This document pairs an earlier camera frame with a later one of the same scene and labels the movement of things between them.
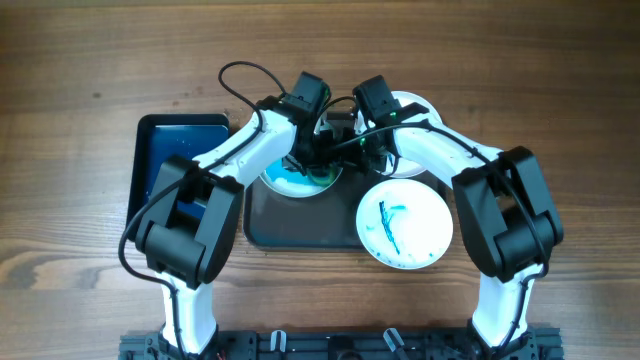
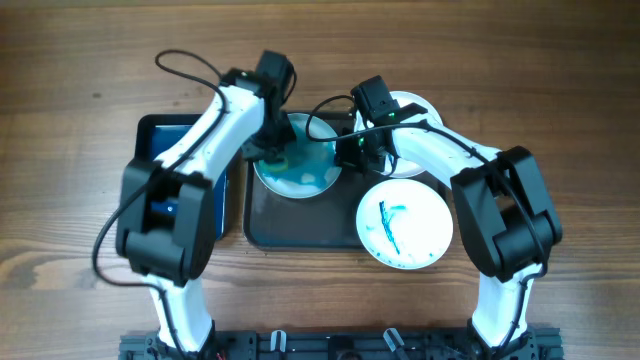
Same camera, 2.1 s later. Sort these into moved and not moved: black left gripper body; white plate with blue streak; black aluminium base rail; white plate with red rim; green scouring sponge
Moved: green scouring sponge; black left gripper body
Not moved: white plate with blue streak; black aluminium base rail; white plate with red rim
